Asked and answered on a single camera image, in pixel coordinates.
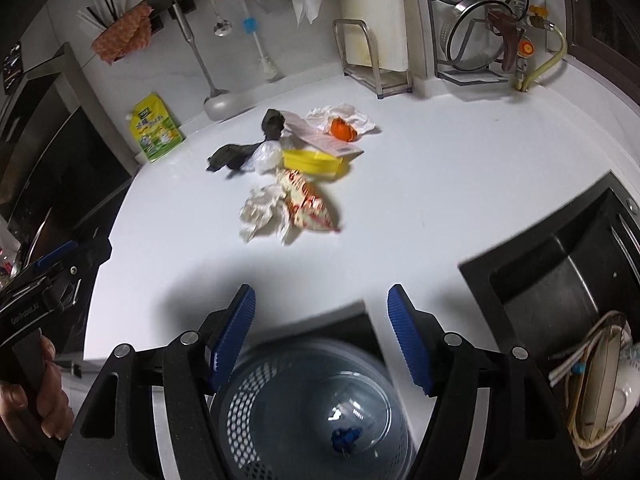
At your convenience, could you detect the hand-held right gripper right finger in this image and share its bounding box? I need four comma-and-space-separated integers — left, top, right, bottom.
387, 284, 586, 480

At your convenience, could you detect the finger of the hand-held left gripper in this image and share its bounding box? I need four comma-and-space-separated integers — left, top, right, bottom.
47, 234, 113, 306
36, 240, 81, 267

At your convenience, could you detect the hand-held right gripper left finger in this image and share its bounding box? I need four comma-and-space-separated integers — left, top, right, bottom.
55, 284, 257, 480

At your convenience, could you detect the white mesh waste bin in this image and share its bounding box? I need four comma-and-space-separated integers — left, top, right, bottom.
210, 337, 417, 480

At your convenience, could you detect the white paper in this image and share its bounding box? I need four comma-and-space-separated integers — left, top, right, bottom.
239, 183, 297, 246

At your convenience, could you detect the red white snack wrapper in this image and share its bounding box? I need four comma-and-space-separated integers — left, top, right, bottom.
276, 169, 342, 235

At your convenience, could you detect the dark cloth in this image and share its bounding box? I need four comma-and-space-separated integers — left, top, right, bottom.
206, 142, 262, 176
261, 108, 287, 142

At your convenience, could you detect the clear plastic bag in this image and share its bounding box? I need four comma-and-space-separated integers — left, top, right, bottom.
242, 140, 285, 175

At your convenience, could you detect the yellow box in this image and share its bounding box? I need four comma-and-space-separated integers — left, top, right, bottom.
282, 147, 349, 179

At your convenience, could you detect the pink paper slip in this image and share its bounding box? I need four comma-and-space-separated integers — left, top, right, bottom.
282, 112, 365, 159

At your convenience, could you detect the orange peel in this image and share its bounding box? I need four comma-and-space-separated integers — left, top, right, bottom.
330, 116, 359, 142

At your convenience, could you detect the white tissue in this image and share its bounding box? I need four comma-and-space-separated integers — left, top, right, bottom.
306, 102, 377, 136

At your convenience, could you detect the person's left hand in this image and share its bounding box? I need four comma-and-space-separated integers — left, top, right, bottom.
0, 335, 74, 445

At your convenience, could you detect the yellow green refill pouch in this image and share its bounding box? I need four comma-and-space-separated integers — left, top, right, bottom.
131, 92, 184, 163

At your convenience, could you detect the black kitchen sink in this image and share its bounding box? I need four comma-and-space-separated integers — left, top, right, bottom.
459, 170, 640, 480

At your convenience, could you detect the metal ladle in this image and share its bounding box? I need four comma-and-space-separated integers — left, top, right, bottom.
170, 0, 246, 122

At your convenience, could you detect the orange dish cloth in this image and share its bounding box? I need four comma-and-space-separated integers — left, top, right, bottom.
91, 2, 154, 65

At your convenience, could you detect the bundle of chopsticks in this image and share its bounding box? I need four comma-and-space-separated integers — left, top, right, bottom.
75, 0, 137, 31

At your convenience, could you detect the metal cutting board rack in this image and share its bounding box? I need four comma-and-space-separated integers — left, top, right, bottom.
332, 19, 414, 99

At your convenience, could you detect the white bottle brush blue sponge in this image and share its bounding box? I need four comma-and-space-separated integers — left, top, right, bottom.
237, 0, 278, 81

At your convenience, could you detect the metal spoon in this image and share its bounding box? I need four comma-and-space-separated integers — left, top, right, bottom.
199, 0, 234, 38

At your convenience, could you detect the metal pot lid rack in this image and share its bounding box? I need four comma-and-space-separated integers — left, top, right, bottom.
427, 0, 531, 85

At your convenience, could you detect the glass pot lid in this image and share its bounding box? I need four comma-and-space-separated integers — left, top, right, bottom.
446, 0, 529, 72

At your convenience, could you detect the gas valve with orange knob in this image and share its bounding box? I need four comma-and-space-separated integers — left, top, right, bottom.
515, 5, 556, 92

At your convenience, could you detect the white cutting board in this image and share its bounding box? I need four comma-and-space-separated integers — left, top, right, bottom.
341, 0, 409, 72

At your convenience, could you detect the brown plastic handle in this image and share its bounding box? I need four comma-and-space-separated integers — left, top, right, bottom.
487, 10, 526, 72

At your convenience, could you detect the yellow gas hose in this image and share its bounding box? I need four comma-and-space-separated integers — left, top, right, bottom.
522, 22, 569, 93

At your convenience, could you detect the dark window frame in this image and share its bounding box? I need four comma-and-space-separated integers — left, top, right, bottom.
562, 0, 640, 63

